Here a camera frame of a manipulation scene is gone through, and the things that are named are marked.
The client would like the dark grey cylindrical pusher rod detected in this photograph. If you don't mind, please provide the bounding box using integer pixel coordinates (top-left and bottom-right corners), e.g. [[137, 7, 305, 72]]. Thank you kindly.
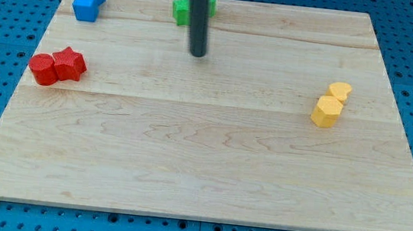
[[189, 0, 210, 58]]

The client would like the wooden board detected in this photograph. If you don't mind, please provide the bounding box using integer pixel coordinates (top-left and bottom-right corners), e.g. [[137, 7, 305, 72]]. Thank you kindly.
[[0, 0, 413, 231]]

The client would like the green block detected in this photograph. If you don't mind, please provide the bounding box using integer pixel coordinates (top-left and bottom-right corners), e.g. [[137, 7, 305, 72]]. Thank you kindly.
[[172, 0, 217, 26]]

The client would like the red star block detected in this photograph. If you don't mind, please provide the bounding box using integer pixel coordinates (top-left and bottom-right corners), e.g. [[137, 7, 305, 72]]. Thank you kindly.
[[52, 47, 87, 81]]

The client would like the yellow heart block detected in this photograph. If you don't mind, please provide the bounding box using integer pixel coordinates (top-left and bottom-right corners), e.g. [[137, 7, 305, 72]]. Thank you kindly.
[[326, 82, 353, 104]]

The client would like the yellow hexagon block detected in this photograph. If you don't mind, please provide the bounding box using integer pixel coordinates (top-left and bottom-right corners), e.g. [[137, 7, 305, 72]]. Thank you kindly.
[[310, 96, 343, 129]]

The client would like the red cylinder block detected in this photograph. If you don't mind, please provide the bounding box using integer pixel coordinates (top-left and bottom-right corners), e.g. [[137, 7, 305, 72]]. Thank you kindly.
[[28, 54, 59, 86]]

